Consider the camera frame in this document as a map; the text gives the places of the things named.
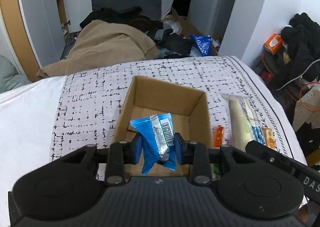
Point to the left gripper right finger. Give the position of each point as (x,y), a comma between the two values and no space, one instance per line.
(196,156)

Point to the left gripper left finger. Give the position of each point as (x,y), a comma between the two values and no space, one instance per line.
(120,154)

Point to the blue snack packet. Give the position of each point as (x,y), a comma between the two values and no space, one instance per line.
(158,141)

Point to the long white cracker packet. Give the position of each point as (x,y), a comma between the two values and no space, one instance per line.
(245,125)

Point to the small orange candy packet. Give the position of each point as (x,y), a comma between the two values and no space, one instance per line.
(218,136)

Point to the brown cardboard box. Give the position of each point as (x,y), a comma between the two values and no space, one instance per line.
(189,111)

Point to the yellow orange biscuit packet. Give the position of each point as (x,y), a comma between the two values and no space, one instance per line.
(269,138)

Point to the floral tablecloth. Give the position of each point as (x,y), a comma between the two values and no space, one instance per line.
(307,109)

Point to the patterned white bed cover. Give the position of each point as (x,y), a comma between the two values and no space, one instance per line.
(43,121)

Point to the blue foil bag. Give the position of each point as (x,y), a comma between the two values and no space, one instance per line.
(202,44)

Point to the black clothes on floor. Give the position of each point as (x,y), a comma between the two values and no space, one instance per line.
(165,34)

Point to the tan blanket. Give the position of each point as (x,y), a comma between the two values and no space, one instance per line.
(102,44)

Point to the grey plush toy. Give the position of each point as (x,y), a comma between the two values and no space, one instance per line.
(9,77)

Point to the orange tissue box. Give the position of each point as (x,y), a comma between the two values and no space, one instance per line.
(273,44)

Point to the black clothes pile on chair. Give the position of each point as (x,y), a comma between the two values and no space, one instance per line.
(302,39)

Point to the grey mini fridge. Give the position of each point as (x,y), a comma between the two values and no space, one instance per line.
(210,17)

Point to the white wardrobe door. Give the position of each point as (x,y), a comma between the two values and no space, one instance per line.
(42,25)

